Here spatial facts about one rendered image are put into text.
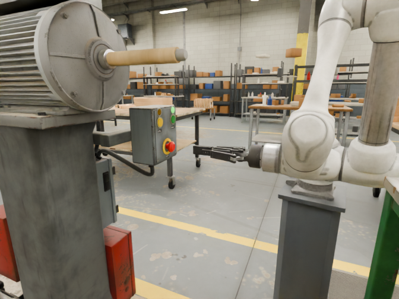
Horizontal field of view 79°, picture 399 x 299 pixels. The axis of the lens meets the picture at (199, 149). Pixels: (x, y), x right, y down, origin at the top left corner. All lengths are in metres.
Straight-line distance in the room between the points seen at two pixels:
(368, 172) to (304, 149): 0.64
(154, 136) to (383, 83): 0.80
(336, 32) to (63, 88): 0.80
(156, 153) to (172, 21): 12.85
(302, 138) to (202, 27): 12.33
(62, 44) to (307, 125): 0.54
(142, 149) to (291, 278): 0.99
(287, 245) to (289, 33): 10.82
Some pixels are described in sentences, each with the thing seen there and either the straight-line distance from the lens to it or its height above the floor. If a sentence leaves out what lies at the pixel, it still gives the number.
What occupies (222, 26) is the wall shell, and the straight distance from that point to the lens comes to 12.41.
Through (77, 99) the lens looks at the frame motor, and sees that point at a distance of 0.63.
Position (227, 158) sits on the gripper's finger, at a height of 0.97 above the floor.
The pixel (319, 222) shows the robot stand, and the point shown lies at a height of 0.60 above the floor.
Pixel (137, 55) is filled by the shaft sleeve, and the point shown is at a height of 1.25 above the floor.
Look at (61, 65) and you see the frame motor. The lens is 0.61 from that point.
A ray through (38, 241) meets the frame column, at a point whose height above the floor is 0.75.
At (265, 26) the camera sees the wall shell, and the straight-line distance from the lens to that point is 11.92.
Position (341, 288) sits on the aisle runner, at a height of 0.01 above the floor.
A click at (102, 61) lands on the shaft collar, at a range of 0.64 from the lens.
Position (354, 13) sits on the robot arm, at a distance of 1.00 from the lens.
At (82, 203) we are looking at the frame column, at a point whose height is 0.82.
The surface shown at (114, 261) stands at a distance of 1.05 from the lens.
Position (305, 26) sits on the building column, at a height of 2.73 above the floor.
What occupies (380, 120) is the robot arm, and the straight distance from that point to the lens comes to 1.10.
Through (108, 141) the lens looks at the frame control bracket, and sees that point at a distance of 0.81.
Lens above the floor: 1.18
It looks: 14 degrees down
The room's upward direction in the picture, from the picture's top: straight up
